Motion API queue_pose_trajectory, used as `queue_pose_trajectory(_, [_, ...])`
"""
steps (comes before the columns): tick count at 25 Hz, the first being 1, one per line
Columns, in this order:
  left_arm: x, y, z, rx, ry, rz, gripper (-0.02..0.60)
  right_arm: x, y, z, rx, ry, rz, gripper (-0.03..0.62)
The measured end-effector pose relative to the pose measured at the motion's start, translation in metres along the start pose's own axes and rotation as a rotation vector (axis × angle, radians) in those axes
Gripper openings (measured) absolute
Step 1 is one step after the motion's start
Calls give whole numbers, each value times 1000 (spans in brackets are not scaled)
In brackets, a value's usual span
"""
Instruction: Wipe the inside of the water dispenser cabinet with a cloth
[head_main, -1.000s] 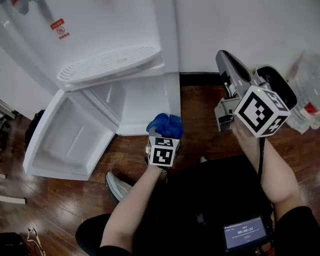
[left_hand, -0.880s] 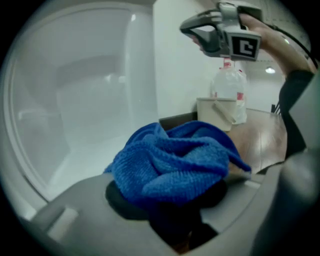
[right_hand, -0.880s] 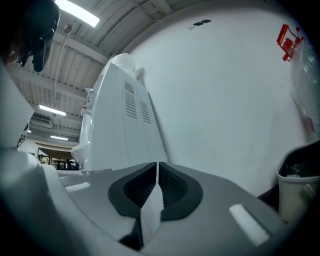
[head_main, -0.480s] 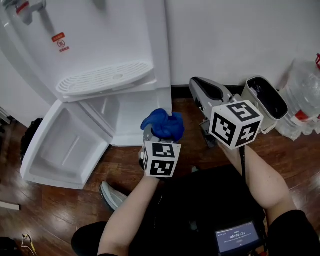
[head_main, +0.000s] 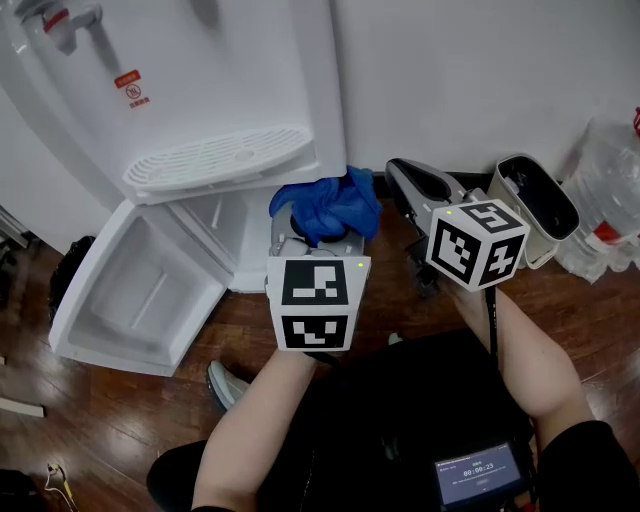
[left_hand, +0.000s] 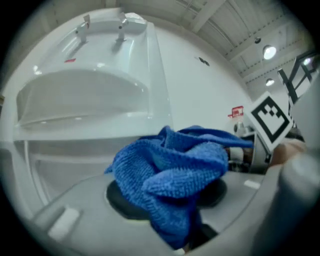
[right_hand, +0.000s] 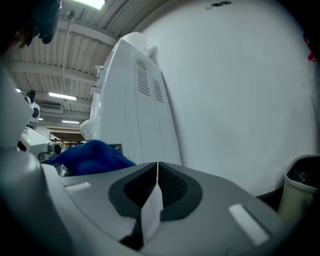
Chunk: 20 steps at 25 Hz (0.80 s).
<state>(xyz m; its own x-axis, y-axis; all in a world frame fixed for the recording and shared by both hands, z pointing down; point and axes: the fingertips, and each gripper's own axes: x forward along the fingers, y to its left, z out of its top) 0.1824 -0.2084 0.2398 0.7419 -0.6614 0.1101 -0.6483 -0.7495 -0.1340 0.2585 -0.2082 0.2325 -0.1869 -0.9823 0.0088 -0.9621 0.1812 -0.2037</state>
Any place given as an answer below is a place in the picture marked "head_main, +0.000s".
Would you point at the white mini fridge door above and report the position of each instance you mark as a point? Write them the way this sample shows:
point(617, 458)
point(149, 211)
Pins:
point(145, 290)

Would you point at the person's black clothing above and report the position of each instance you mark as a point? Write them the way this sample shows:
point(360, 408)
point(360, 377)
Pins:
point(400, 400)

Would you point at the black device with lit screen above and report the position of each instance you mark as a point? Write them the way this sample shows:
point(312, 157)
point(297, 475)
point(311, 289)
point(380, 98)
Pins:
point(477, 472)

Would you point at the black garbage bag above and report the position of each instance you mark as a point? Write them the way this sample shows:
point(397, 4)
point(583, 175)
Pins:
point(70, 280)

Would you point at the blue cloth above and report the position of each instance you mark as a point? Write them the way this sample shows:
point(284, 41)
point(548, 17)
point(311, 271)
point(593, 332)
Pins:
point(330, 210)

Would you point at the person's left forearm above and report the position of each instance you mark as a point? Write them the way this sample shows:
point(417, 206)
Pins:
point(250, 425)

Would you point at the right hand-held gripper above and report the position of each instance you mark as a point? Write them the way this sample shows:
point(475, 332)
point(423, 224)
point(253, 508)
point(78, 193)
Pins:
point(475, 240)

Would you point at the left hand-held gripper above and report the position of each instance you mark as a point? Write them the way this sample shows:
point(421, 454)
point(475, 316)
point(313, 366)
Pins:
point(315, 300)

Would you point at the white handheld device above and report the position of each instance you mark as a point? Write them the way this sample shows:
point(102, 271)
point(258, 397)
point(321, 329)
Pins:
point(530, 200)

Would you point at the person's right forearm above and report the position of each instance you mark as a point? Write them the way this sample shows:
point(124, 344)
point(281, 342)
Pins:
point(530, 360)

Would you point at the white water dispenser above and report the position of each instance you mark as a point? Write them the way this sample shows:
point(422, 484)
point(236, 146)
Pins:
point(200, 75)

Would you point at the white slotted drip tray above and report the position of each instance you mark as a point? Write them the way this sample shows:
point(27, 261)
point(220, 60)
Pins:
point(215, 157)

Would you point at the clear plastic water bottle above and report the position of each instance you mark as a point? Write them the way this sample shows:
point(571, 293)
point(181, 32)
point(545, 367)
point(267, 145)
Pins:
point(605, 200)

